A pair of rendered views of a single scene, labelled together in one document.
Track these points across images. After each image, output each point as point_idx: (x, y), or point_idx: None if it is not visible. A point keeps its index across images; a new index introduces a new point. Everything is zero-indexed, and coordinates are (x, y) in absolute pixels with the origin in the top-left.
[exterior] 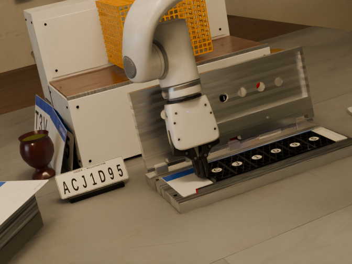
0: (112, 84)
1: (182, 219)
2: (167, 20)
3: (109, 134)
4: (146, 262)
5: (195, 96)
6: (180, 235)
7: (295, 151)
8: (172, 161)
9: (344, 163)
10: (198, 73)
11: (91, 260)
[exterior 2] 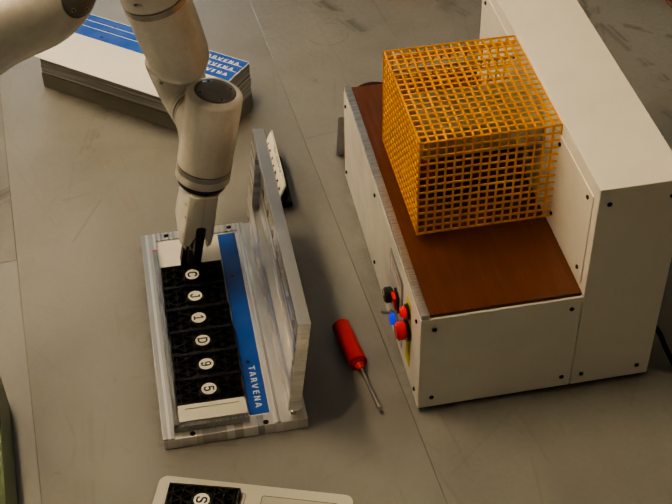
0: (362, 127)
1: (127, 244)
2: (194, 87)
3: (353, 170)
4: (59, 210)
5: (179, 183)
6: (92, 238)
7: (181, 357)
8: (316, 260)
9: (145, 418)
10: (193, 170)
11: (100, 175)
